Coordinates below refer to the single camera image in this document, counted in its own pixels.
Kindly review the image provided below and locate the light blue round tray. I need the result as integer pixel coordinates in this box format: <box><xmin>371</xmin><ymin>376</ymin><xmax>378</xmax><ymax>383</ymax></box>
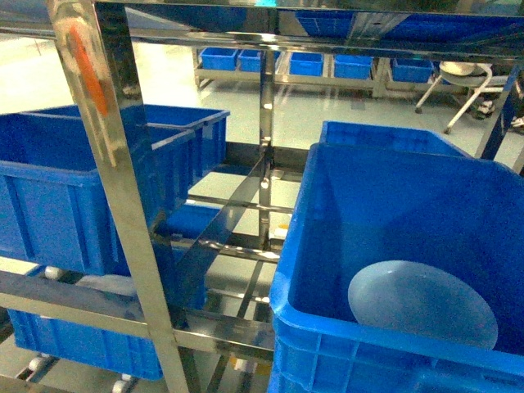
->
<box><xmin>347</xmin><ymin>260</ymin><xmax>499</xmax><ymax>350</ymax></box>

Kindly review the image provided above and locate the blue crate on shelf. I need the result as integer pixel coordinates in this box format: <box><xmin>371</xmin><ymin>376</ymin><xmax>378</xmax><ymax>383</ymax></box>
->
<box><xmin>269</xmin><ymin>143</ymin><xmax>523</xmax><ymax>392</ymax></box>

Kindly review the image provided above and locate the steel shelf rack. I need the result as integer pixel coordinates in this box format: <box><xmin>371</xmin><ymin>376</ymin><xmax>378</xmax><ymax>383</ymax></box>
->
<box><xmin>1</xmin><ymin>1</ymin><xmax>523</xmax><ymax>392</ymax></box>

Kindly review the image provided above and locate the blue crate left shelf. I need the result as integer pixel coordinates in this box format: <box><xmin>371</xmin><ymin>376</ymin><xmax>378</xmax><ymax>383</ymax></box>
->
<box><xmin>0</xmin><ymin>112</ymin><xmax>197</xmax><ymax>276</ymax></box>

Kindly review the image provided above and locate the blue crate left rear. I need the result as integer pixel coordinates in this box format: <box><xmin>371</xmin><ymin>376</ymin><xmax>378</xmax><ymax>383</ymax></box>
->
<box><xmin>8</xmin><ymin>105</ymin><xmax>230</xmax><ymax>202</ymax></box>

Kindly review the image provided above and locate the blue crate behind middle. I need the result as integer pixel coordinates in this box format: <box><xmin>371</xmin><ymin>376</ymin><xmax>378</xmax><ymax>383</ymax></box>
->
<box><xmin>319</xmin><ymin>121</ymin><xmax>471</xmax><ymax>158</ymax></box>

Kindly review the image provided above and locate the low rack with bins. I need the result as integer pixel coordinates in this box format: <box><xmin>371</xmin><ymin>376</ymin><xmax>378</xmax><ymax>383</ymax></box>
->
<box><xmin>192</xmin><ymin>47</ymin><xmax>433</xmax><ymax>98</ymax></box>

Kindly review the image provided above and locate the blue crate lower left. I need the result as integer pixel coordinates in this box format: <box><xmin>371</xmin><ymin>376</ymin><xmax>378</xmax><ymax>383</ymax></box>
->
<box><xmin>7</xmin><ymin>309</ymin><xmax>163</xmax><ymax>381</ymax></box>

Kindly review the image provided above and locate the white stool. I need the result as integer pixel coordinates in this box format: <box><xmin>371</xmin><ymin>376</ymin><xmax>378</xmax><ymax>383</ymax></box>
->
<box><xmin>413</xmin><ymin>61</ymin><xmax>496</xmax><ymax>134</ymax></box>

